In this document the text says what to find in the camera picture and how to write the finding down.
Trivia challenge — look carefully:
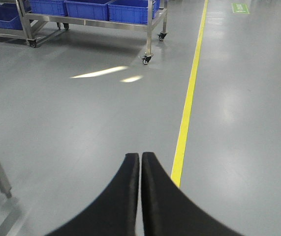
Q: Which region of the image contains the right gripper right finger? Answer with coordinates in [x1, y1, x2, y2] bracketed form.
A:
[141, 152, 239, 236]

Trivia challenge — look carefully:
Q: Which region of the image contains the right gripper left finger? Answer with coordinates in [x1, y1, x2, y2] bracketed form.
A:
[48, 153, 139, 236]

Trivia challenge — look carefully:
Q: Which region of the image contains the wheeled steel bin cart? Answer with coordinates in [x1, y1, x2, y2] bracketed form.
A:
[23, 0, 168, 65]

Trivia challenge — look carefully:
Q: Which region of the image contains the blue bin on cart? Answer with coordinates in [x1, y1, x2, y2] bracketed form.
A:
[108, 0, 149, 25]

